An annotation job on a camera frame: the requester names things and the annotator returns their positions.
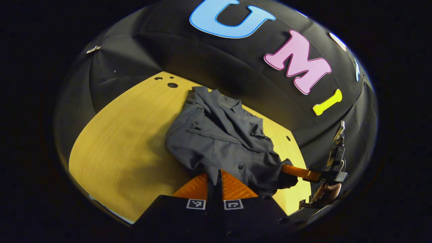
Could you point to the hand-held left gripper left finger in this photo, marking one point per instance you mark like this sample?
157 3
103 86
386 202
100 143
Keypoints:
189 219

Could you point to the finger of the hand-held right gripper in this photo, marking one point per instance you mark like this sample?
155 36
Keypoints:
302 173

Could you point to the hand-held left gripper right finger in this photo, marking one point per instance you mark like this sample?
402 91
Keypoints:
246 219

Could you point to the grey button shirt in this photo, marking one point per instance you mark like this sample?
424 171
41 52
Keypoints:
222 141

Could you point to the silver metal clip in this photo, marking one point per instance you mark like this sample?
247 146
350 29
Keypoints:
93 49

